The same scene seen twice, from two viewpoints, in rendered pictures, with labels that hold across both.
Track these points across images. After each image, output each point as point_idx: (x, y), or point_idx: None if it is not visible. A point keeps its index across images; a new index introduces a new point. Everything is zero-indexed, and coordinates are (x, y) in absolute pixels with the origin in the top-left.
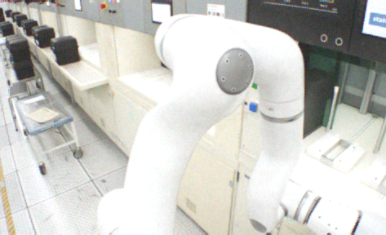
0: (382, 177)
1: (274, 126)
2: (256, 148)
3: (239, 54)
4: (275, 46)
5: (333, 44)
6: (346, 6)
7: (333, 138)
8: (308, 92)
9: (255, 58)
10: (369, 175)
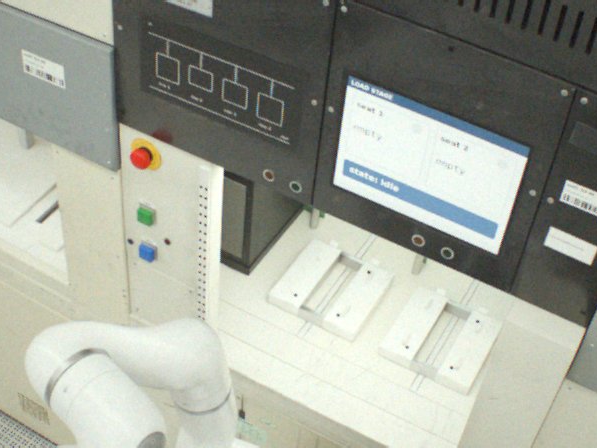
0: (420, 341)
1: (194, 417)
2: (165, 318)
3: (151, 440)
4: (183, 363)
5: (286, 188)
6: (304, 138)
7: (325, 253)
8: (258, 186)
9: (160, 377)
10: (394, 340)
